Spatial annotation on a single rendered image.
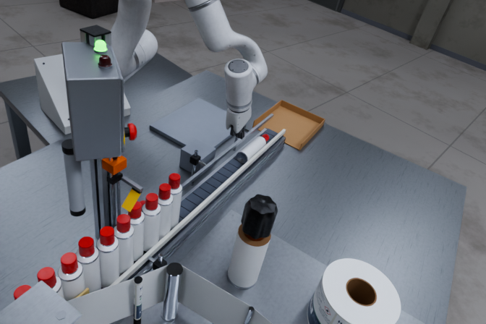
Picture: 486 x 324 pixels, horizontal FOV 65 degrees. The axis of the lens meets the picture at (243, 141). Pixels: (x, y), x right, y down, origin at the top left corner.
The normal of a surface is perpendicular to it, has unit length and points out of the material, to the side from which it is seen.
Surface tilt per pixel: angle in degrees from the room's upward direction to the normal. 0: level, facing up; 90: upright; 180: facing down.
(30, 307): 0
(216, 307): 90
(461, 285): 0
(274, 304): 0
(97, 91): 90
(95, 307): 90
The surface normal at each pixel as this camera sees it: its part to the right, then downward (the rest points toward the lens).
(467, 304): 0.18, -0.80
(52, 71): 0.60, -0.26
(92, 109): 0.39, 0.59
